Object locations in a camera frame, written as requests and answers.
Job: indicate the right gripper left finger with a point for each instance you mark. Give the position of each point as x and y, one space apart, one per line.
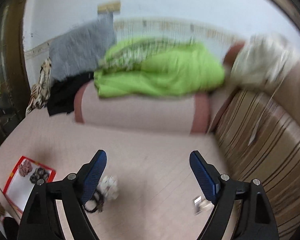
40 219

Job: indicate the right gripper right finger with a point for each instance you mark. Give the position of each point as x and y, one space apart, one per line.
256 218

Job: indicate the grey furry scrunchie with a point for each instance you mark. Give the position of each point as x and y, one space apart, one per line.
38 174

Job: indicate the red white plaid scrunchie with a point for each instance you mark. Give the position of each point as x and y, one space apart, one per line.
25 168

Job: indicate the white dotted scrunchie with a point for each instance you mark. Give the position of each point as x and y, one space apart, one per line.
109 188

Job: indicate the red shallow box tray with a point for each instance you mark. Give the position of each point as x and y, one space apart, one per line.
18 189

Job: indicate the small gold hair clip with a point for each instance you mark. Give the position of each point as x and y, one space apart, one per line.
201 205

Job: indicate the pink quilted mattress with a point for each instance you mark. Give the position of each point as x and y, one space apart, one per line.
156 183

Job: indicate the black cloth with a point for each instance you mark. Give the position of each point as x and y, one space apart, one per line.
63 93

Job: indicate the pink quilted bolster pillow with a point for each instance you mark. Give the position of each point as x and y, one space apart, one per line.
188 114

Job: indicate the leaf patterned cloth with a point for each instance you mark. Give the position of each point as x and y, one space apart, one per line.
40 92

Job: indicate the cream white garment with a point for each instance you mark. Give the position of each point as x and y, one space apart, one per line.
264 60

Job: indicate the grey quilted pillow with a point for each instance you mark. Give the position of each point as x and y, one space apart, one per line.
80 50

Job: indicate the lime green blanket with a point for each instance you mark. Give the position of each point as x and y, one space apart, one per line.
157 67

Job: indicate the gold wall switch plate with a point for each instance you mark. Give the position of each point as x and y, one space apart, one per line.
109 7

